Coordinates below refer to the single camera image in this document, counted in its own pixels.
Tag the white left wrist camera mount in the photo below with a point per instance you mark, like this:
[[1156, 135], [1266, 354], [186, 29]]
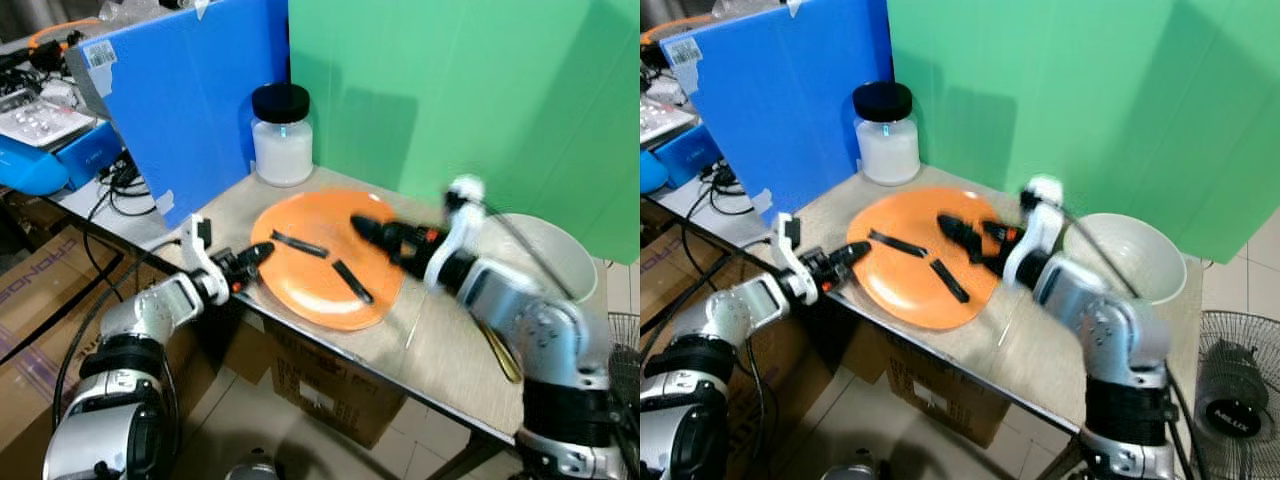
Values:
[[790, 245], [198, 245]]

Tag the long black flat strip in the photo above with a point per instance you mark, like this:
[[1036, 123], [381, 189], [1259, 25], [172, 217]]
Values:
[[897, 243], [298, 244]]

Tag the orange round plate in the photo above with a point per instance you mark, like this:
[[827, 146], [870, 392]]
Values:
[[315, 285], [910, 290]]

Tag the short black flat strip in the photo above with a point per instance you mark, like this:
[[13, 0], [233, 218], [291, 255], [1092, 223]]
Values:
[[352, 281], [949, 280]]

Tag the blue corrugated plastic board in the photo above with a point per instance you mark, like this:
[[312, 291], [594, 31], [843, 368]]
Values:
[[790, 110], [195, 110]]

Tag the black floor fan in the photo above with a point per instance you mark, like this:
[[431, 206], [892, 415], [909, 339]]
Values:
[[625, 355], [1235, 400]]

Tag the white jar with black lid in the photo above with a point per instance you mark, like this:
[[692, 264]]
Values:
[[283, 150], [888, 150]]

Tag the white flat device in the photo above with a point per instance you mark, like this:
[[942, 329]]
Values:
[[40, 120], [662, 120]]

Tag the large printed cardboard box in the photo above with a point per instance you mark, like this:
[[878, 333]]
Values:
[[675, 270], [40, 290]]

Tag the blue rounded case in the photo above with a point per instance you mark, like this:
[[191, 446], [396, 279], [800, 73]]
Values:
[[30, 170], [652, 172]]

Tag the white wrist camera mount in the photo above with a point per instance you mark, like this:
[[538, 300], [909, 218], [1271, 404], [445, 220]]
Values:
[[790, 245], [462, 230], [1035, 230], [198, 245]]

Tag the green plastic board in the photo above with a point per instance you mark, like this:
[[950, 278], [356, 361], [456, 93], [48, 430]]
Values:
[[1080, 100], [470, 100]]

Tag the blue rectangular box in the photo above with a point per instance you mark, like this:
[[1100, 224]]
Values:
[[90, 155], [690, 158]]

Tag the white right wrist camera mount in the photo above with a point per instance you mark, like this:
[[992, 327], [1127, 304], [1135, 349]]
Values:
[[1035, 230], [462, 230]]

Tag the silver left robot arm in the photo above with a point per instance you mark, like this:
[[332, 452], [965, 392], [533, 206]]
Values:
[[140, 320], [735, 320]]

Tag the small brown cardboard box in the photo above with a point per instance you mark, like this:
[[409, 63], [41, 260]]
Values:
[[335, 385], [950, 395]]

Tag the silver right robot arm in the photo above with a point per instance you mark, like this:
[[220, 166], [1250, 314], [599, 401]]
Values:
[[1110, 330], [540, 330]]

